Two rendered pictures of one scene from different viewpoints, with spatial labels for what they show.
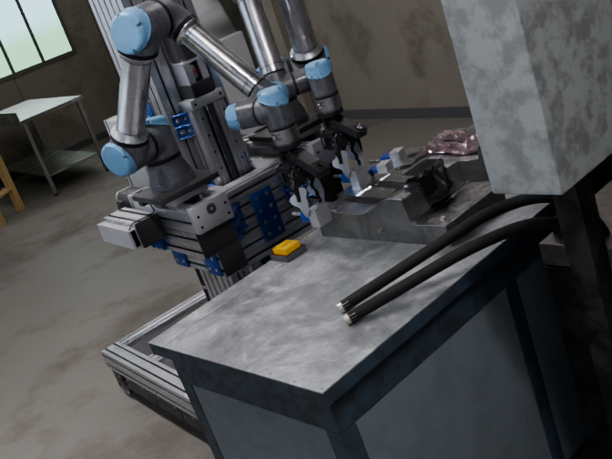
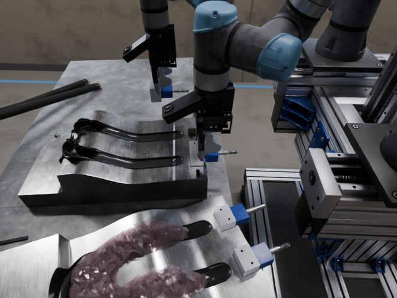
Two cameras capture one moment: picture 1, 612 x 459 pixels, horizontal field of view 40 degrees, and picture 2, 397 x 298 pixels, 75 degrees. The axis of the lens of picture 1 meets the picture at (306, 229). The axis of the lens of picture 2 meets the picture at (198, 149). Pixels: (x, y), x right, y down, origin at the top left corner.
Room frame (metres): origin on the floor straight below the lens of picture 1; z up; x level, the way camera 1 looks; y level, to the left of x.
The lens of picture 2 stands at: (2.79, -0.62, 1.42)
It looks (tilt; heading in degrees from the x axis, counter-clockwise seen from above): 45 degrees down; 123
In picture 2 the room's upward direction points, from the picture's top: straight up
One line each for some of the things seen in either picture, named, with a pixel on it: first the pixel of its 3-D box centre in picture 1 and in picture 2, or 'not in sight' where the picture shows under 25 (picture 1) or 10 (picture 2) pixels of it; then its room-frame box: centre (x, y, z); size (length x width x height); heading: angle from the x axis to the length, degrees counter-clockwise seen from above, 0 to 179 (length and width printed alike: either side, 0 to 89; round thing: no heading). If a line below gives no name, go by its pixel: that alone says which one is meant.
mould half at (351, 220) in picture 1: (403, 199); (120, 153); (2.30, -0.29, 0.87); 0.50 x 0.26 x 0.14; 37
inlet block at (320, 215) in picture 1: (308, 214); (169, 91); (2.28, -0.02, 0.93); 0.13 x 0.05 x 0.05; 37
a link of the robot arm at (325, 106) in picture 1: (328, 104); (211, 74); (2.54, -0.19, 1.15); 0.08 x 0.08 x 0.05
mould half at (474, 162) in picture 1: (454, 153); (137, 279); (2.58, -0.53, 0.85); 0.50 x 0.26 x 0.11; 54
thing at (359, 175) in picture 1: (348, 176); (213, 152); (2.55, -0.18, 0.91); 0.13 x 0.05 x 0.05; 37
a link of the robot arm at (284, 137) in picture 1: (284, 135); (155, 17); (2.26, -0.03, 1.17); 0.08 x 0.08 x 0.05
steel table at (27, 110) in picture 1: (37, 140); not in sight; (9.08, 2.35, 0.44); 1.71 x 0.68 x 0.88; 31
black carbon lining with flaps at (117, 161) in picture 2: (397, 182); (121, 143); (2.32, -0.29, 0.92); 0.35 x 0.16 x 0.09; 37
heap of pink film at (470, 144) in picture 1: (450, 142); (135, 267); (2.58, -0.52, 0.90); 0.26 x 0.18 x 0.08; 54
